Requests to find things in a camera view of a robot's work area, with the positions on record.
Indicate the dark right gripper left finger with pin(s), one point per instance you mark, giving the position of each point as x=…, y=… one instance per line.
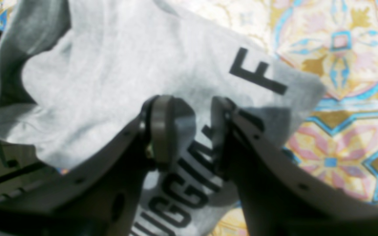
x=101, y=195

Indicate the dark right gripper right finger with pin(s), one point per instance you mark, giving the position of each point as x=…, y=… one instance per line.
x=278, y=198

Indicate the grey T-shirt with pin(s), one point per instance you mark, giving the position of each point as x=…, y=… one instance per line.
x=73, y=73

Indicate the patterned colourful tablecloth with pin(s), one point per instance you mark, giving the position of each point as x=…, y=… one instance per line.
x=337, y=41

